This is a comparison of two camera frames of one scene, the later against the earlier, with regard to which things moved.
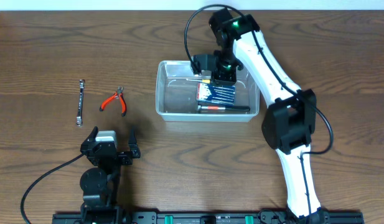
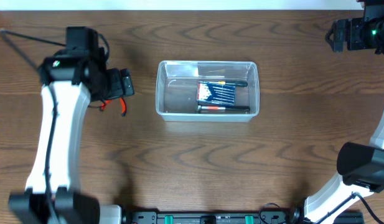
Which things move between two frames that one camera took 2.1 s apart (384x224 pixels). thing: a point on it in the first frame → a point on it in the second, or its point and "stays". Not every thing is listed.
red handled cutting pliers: [118, 94] stays
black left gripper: [117, 154] → [127, 82]
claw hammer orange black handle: [230, 108] stays
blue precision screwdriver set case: [217, 94] stays
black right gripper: [220, 79] → [353, 27]
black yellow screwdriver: [203, 81] → [236, 83]
